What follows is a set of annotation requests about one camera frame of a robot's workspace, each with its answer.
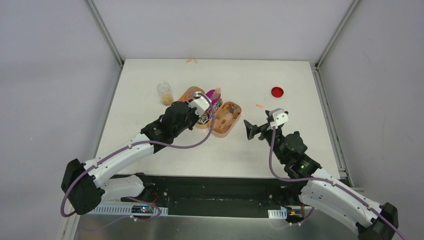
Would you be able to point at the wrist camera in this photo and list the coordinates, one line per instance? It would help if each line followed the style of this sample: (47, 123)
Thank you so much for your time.
(280, 117)
(200, 105)

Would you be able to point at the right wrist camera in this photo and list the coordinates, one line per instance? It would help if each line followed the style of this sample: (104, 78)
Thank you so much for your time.
(280, 117)

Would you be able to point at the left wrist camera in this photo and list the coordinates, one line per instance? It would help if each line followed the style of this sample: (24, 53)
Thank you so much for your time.
(200, 105)

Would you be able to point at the tray of lollipop candies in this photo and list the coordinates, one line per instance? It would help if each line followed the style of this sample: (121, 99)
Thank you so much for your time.
(204, 120)

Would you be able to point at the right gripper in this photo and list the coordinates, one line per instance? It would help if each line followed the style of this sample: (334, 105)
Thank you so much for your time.
(252, 130)

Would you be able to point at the red jar lid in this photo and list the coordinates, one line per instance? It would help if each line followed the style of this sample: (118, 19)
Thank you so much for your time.
(277, 92)

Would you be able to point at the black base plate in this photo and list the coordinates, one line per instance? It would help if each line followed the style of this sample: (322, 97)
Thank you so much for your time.
(219, 196)

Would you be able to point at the magenta plastic scoop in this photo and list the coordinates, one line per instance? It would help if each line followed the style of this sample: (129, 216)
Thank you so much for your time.
(214, 95)

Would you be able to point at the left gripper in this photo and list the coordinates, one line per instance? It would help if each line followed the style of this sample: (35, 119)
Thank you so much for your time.
(191, 115)

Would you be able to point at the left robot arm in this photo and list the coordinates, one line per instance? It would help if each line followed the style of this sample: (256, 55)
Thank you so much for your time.
(88, 183)

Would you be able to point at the clear plastic jar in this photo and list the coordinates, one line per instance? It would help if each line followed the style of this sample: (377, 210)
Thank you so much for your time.
(165, 93)

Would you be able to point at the tray of popsicle candies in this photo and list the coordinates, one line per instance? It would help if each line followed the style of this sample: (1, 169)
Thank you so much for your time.
(225, 118)

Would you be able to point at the tray of gummy candies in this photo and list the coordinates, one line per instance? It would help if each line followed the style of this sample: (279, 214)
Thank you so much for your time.
(190, 93)

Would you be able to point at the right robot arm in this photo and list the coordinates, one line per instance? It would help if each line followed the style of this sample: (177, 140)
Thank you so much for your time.
(312, 185)

